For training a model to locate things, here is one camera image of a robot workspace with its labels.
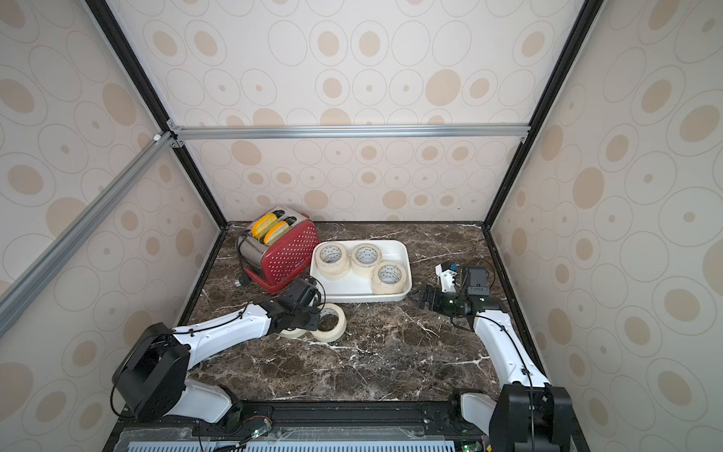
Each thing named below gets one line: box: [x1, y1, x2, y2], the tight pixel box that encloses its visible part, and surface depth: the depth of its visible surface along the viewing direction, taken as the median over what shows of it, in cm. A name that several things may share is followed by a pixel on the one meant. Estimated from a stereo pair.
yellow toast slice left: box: [251, 212, 279, 240], surface depth 93 cm
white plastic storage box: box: [308, 239, 413, 303], surface depth 102 cm
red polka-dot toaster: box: [235, 207, 321, 293], surface depth 95 cm
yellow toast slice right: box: [263, 221, 290, 245], surface depth 91 cm
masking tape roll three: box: [310, 302, 348, 343], surface depth 85 cm
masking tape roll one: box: [314, 242, 351, 280], surface depth 102 cm
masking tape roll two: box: [351, 242, 383, 278], surface depth 102 cm
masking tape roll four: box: [370, 260, 408, 295], surface depth 97 cm
